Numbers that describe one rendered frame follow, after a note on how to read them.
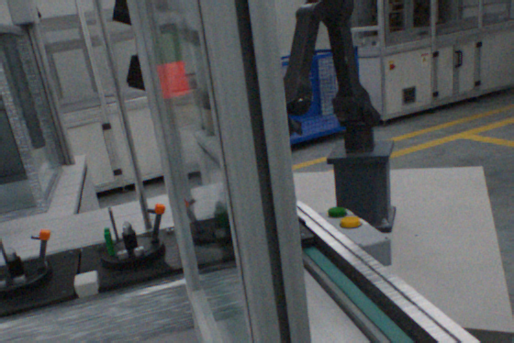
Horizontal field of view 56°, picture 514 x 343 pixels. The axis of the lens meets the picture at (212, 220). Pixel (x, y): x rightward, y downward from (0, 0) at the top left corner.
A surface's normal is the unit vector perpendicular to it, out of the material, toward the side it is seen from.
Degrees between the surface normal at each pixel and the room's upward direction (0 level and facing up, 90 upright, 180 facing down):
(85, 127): 90
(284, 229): 90
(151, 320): 90
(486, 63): 90
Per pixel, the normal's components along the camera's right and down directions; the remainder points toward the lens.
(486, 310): -0.16, -0.92
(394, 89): 0.36, 0.29
